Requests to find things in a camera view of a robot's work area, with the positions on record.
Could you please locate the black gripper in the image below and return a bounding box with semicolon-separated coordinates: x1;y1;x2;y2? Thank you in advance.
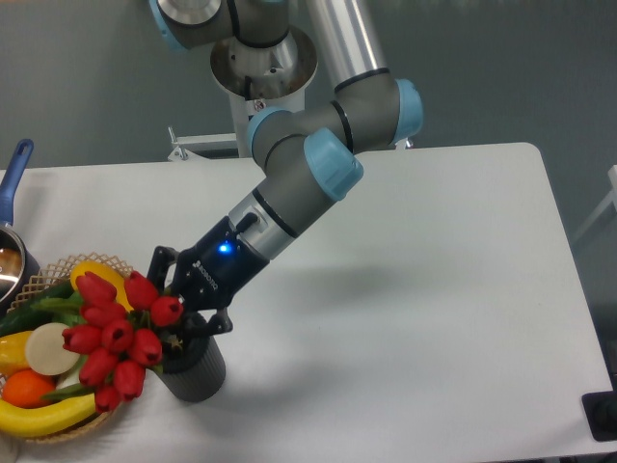
147;216;269;344

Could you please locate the red tulip bouquet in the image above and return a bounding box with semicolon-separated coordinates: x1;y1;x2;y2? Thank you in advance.
33;271;184;414

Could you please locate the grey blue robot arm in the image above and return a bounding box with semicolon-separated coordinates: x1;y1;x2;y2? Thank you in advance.
148;1;423;341

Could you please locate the dark grey ribbed vase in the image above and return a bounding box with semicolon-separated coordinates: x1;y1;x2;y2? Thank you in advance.
157;337;226;402

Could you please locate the yellow squash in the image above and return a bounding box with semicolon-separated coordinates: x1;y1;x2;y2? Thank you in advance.
69;259;133;312

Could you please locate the green bok choy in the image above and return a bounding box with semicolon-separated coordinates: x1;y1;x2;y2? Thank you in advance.
52;295;101;389

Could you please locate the woven wicker basket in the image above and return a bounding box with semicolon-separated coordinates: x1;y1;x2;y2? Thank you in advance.
1;253;133;444

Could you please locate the beige round disc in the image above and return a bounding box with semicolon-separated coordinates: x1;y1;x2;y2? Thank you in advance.
25;322;80;376

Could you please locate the green cucumber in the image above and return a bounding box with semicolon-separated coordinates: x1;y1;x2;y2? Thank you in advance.
1;281;73;337

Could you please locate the yellow bell pepper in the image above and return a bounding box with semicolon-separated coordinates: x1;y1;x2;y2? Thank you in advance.
0;330;32;377

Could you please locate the orange fruit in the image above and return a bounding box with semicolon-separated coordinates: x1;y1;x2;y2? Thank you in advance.
2;369;56;409

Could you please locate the yellow banana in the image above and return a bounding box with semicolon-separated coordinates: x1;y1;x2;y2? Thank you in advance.
1;394;95;438

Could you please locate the black device at table edge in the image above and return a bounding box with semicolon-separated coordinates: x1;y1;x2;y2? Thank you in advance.
581;391;616;442

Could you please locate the blue handled saucepan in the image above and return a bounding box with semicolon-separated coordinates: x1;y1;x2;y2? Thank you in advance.
1;139;40;317

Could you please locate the black cable on pedestal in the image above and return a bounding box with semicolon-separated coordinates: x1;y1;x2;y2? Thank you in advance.
243;75;259;122

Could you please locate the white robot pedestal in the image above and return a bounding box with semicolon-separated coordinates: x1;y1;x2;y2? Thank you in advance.
166;23;416;163

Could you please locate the white frame at right edge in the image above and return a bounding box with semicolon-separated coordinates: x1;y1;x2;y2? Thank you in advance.
572;165;616;247

